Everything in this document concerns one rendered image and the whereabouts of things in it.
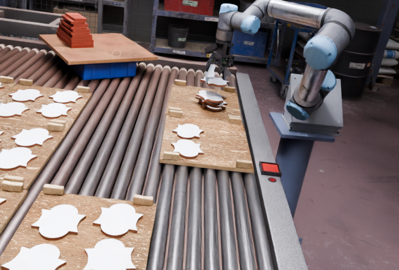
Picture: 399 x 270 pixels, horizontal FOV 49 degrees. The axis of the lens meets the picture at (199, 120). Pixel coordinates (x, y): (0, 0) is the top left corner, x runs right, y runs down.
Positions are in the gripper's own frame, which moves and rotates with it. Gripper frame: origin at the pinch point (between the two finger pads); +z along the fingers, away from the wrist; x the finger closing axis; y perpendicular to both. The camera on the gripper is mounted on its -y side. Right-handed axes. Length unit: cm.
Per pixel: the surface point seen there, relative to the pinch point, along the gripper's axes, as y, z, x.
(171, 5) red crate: -358, 36, 177
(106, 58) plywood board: -50, 4, -34
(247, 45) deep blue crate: -310, 78, 278
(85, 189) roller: 43, 16, -76
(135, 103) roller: -17.4, 15.7, -31.2
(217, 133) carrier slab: 24.2, 14.2, -12.4
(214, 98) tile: 4.5, 7.3, -1.9
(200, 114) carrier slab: 4.9, 14.2, -8.7
